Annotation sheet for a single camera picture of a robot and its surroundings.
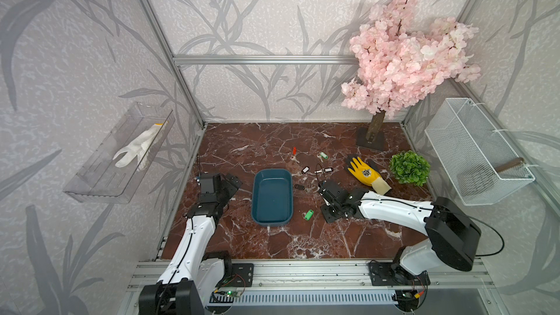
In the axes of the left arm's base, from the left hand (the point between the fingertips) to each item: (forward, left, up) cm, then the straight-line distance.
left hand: (233, 182), depth 85 cm
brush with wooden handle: (-6, -85, +14) cm, 87 cm away
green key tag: (+21, -39, -11) cm, 46 cm away
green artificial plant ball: (+5, -70, +4) cm, 71 cm away
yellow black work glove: (+10, -58, -7) cm, 60 cm away
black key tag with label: (+13, -39, -10) cm, 43 cm away
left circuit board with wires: (-36, 0, -13) cm, 38 cm away
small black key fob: (+4, -28, -11) cm, 30 cm away
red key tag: (+24, -25, -10) cm, 36 cm away
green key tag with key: (-9, -31, -11) cm, 34 cm away
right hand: (-8, -37, -8) cm, 39 cm away
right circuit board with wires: (-37, -62, -11) cm, 73 cm away
